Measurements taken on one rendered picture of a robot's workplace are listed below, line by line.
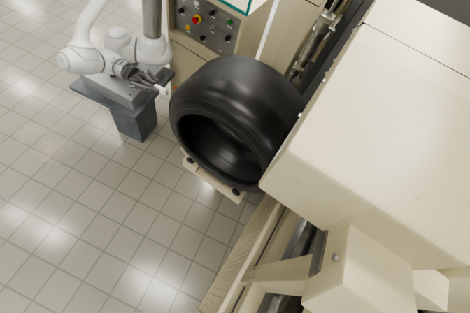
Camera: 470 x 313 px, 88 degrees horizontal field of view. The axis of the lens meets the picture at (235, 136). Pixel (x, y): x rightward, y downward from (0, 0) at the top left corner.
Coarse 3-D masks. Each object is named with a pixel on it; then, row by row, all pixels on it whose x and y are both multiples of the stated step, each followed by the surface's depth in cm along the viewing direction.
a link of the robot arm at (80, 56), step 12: (96, 0) 103; (108, 0) 107; (84, 12) 101; (96, 12) 104; (84, 24) 101; (84, 36) 102; (72, 48) 100; (84, 48) 102; (60, 60) 99; (72, 60) 99; (84, 60) 102; (96, 60) 107; (72, 72) 102; (84, 72) 105; (96, 72) 110
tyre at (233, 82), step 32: (224, 64) 86; (256, 64) 85; (192, 96) 82; (224, 96) 76; (256, 96) 77; (288, 96) 83; (192, 128) 120; (224, 128) 131; (256, 128) 76; (288, 128) 80; (224, 160) 126; (256, 160) 125; (256, 192) 104
